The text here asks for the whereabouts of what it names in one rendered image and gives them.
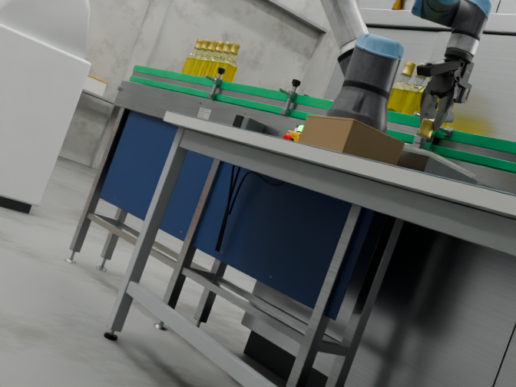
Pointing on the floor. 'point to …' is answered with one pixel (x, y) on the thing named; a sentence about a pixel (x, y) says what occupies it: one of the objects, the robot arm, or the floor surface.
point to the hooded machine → (38, 91)
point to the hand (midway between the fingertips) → (428, 124)
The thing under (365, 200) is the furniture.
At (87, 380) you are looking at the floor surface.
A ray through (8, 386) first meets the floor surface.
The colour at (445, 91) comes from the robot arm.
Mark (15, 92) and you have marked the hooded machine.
